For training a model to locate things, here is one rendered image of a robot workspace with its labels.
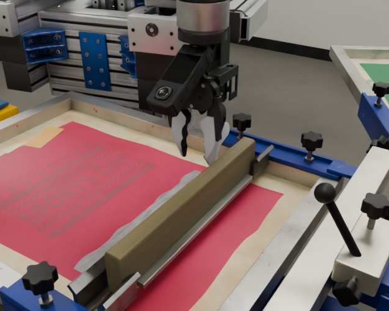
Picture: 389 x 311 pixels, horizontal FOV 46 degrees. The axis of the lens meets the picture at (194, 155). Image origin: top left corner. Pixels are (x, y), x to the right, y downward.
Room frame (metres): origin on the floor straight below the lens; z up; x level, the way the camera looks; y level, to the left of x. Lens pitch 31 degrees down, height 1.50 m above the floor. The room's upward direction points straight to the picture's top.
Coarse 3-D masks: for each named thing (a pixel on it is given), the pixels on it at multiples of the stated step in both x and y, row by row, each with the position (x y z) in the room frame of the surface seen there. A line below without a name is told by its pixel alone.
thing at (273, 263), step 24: (72, 96) 1.18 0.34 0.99; (24, 120) 1.04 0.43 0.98; (48, 120) 1.10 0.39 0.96; (120, 120) 1.07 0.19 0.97; (144, 120) 1.03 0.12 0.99; (168, 120) 1.03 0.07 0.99; (192, 144) 0.95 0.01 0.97; (264, 168) 0.84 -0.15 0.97; (288, 168) 0.81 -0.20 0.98; (312, 192) 0.72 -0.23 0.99; (336, 192) 0.75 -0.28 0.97; (312, 216) 0.65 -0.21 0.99; (288, 240) 0.58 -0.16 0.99; (0, 264) 0.53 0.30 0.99; (264, 264) 0.53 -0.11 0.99; (288, 264) 0.56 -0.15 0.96; (240, 288) 0.48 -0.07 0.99; (264, 288) 0.48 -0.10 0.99
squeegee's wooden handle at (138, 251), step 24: (240, 144) 0.78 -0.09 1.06; (216, 168) 0.69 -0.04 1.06; (240, 168) 0.75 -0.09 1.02; (192, 192) 0.62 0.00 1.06; (216, 192) 0.68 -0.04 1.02; (168, 216) 0.56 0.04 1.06; (192, 216) 0.61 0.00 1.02; (120, 240) 0.50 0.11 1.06; (144, 240) 0.51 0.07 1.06; (168, 240) 0.55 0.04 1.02; (120, 264) 0.46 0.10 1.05; (144, 264) 0.51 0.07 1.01
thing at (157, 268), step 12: (228, 192) 0.71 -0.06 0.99; (240, 192) 0.73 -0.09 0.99; (216, 204) 0.68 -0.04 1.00; (204, 216) 0.64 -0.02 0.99; (216, 216) 0.65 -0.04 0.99; (192, 228) 0.61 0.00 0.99; (180, 240) 0.58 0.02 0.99; (192, 240) 0.59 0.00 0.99; (168, 252) 0.55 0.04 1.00; (156, 264) 0.52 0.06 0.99; (168, 264) 0.53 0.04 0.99; (144, 276) 0.50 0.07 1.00; (156, 276) 0.51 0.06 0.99
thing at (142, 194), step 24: (48, 144) 0.97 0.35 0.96; (72, 144) 0.97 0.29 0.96; (120, 144) 0.97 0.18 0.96; (168, 168) 0.86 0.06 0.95; (192, 168) 0.86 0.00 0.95; (144, 192) 0.77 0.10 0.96; (264, 192) 0.77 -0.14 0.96; (240, 216) 0.69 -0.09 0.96; (264, 216) 0.69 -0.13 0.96; (216, 240) 0.62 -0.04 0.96; (240, 240) 0.62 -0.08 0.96
